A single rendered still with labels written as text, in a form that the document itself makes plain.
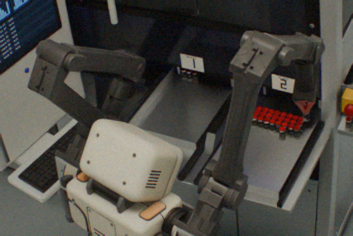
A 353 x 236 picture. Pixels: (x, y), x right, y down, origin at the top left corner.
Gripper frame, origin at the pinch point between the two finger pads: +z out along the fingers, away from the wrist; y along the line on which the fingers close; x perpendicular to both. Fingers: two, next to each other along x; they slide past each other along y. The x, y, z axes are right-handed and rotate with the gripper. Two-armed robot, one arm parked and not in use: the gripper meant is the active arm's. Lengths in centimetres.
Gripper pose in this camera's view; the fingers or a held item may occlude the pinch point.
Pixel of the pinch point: (306, 108)
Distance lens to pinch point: 219.2
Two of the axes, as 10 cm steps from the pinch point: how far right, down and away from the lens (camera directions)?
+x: -9.6, -0.6, 2.7
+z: 1.5, 7.0, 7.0
